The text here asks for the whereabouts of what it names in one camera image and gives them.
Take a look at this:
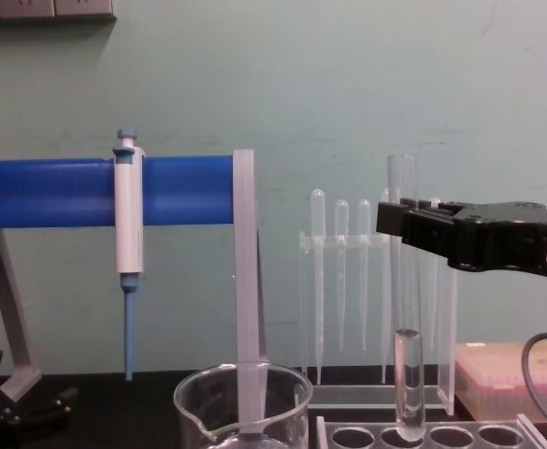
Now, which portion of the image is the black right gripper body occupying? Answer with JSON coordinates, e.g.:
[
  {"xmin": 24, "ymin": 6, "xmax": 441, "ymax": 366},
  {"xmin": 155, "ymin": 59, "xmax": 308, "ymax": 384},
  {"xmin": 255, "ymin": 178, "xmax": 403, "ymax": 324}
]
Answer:
[{"xmin": 446, "ymin": 199, "xmax": 547, "ymax": 283}]

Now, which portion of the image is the glass test tube with liquid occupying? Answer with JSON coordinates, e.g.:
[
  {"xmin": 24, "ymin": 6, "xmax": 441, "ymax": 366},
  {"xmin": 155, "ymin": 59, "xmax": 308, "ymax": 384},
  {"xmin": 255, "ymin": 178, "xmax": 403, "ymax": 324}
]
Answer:
[{"xmin": 386, "ymin": 154, "xmax": 426, "ymax": 443}]

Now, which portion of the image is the clear plastic transfer dropper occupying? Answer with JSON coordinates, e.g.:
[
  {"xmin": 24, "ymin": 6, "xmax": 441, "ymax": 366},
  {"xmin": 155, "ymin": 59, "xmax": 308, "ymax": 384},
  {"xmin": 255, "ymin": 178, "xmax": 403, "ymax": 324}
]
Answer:
[
  {"xmin": 309, "ymin": 187, "xmax": 326, "ymax": 385},
  {"xmin": 427, "ymin": 196, "xmax": 443, "ymax": 353},
  {"xmin": 356, "ymin": 198, "xmax": 373, "ymax": 353},
  {"xmin": 334, "ymin": 198, "xmax": 350, "ymax": 353},
  {"xmin": 379, "ymin": 187, "xmax": 393, "ymax": 384}
]

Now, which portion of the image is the pink pipette tip box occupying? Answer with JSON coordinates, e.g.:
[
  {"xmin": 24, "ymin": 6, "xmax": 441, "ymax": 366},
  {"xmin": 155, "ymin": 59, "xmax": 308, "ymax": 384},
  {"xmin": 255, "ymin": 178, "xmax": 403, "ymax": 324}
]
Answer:
[{"xmin": 454, "ymin": 340, "xmax": 547, "ymax": 423}]

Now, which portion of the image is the clear acrylic dropper stand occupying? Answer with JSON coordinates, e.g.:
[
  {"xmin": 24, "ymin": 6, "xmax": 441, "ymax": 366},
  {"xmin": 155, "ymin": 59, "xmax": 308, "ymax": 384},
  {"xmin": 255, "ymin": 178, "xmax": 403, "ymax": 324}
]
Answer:
[{"xmin": 297, "ymin": 227, "xmax": 459, "ymax": 417}]

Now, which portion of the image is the blue and grey pipette stand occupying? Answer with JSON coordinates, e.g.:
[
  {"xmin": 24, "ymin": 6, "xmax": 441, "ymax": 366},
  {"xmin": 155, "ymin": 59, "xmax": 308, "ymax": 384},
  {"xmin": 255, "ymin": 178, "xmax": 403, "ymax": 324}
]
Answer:
[{"xmin": 0, "ymin": 148, "xmax": 270, "ymax": 439}]

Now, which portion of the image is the clear acrylic test tube rack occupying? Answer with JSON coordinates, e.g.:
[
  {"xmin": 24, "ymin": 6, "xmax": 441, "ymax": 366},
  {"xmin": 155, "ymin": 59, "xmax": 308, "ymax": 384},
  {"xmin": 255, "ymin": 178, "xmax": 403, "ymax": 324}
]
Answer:
[{"xmin": 315, "ymin": 413, "xmax": 546, "ymax": 449}]

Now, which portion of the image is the white and blue pipette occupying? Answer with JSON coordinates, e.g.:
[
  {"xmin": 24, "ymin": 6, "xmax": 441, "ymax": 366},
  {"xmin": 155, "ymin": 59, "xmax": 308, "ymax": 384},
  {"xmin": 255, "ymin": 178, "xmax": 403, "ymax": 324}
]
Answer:
[{"xmin": 111, "ymin": 126, "xmax": 146, "ymax": 382}]

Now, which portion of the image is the clear glass beaker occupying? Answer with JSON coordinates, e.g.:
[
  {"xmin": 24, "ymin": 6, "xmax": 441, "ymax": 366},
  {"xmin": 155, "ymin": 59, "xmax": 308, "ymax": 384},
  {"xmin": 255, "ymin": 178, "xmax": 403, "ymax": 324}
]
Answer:
[{"xmin": 173, "ymin": 359, "xmax": 313, "ymax": 449}]

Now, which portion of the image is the grey cable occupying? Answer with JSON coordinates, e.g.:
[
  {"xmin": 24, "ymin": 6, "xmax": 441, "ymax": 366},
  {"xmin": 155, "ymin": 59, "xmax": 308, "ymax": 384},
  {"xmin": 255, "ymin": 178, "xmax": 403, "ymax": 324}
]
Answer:
[{"xmin": 522, "ymin": 330, "xmax": 547, "ymax": 449}]

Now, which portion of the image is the brown wall fixture with sockets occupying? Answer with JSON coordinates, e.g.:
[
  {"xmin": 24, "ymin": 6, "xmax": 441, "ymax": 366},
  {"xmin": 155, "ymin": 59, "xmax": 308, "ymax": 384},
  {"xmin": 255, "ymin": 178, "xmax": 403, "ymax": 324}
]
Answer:
[{"xmin": 0, "ymin": 0, "xmax": 118, "ymax": 30}]

